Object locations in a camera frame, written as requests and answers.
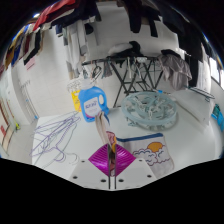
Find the blue container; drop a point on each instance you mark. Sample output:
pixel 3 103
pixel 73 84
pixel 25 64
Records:
pixel 221 121

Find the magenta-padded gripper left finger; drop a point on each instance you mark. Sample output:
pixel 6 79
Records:
pixel 100 161

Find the red hanging shirt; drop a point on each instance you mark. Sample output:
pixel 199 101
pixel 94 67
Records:
pixel 53 11

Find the white pillow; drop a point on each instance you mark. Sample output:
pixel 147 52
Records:
pixel 195 106

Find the yellow packet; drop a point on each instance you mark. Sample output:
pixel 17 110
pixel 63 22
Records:
pixel 75 100

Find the cartoon print towel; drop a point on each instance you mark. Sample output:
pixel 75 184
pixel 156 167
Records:
pixel 150 156

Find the teal container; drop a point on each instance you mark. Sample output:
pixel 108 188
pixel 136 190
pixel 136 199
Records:
pixel 216 110

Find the row of hanging clothes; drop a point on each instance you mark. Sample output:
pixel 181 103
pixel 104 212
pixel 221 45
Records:
pixel 23 48

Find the blue detergent bottle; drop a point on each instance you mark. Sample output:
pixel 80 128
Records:
pixel 93 106

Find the white hanging clip hanger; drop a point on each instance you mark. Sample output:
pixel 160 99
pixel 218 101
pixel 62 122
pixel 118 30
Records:
pixel 76 86

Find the black folding drying rack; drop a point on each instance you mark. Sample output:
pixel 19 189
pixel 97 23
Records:
pixel 123 76

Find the round pale green clip hanger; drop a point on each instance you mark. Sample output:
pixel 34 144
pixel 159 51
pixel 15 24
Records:
pixel 148 113

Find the grey garment on rack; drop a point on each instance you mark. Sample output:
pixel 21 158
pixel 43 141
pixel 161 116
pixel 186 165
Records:
pixel 176 71

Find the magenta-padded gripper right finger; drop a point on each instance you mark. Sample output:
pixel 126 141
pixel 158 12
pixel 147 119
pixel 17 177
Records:
pixel 125 160

